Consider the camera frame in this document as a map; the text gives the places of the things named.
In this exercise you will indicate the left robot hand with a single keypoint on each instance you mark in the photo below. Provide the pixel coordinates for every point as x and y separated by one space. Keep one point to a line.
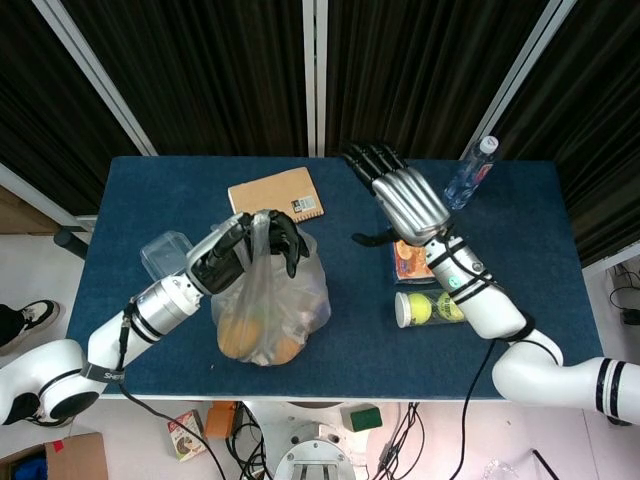
220 265

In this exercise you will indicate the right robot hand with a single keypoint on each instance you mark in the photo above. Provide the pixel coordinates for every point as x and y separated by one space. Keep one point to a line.
410 200

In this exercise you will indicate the clear plastic shopping bag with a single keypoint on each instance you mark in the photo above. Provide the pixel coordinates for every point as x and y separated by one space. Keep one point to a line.
300 295

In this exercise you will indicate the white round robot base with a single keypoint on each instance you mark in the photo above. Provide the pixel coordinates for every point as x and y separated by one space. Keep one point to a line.
315 450

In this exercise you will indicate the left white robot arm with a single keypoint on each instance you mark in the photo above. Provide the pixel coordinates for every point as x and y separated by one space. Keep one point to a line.
105 345

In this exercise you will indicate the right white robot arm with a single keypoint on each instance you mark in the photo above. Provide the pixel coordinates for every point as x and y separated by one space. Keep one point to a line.
530 375

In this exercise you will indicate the clear plastic clamshell container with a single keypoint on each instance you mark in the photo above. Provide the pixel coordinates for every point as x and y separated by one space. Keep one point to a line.
162 255

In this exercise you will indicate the clear water bottle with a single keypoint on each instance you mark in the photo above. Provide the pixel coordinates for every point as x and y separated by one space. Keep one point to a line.
467 180

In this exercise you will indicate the orange cracker box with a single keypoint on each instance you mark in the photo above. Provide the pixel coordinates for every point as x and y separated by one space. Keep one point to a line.
410 262

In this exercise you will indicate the orange fruit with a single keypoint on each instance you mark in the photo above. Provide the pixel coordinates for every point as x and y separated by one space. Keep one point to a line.
240 337
285 350

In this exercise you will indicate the brown spiral notebook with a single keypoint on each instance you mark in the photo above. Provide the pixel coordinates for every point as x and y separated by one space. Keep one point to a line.
270 192

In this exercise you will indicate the yellow tennis ball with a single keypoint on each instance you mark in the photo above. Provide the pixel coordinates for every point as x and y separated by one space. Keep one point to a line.
419 307
450 306

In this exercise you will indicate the clear tennis ball tube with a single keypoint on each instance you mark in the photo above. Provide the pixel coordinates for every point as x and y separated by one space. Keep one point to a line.
402 310

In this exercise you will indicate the black pleated curtain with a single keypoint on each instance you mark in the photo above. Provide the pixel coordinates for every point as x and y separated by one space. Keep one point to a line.
415 75
30 100
590 125
200 75

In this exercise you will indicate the black round tube end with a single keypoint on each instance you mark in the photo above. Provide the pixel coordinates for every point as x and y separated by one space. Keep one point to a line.
69 241

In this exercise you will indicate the blue felt table cloth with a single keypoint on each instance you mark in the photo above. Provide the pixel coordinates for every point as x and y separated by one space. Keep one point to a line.
400 360

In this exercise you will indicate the small printed snack box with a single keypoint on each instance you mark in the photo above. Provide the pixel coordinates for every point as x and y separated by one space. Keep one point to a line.
187 432

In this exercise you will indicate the black white sneaker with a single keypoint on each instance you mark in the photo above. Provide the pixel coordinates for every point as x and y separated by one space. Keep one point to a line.
37 315

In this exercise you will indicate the flat brown cardboard panel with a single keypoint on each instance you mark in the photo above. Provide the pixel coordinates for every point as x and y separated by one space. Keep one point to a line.
20 215

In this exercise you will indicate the green topped white block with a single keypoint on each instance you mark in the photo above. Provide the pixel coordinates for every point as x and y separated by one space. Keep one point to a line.
364 419

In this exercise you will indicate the black trouser leg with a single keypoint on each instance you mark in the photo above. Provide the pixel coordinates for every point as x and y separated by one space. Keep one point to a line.
7 325

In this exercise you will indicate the open brown cardboard box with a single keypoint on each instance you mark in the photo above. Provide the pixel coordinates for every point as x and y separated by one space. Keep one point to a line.
80 457

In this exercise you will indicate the blue fabric item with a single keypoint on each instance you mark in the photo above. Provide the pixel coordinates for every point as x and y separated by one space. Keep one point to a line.
25 470

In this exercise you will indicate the thin black rod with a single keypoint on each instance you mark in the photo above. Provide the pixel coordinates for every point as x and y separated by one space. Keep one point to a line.
545 465

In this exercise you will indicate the white metal frame post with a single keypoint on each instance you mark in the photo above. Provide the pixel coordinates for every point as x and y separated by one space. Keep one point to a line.
313 75
95 75
45 200
515 85

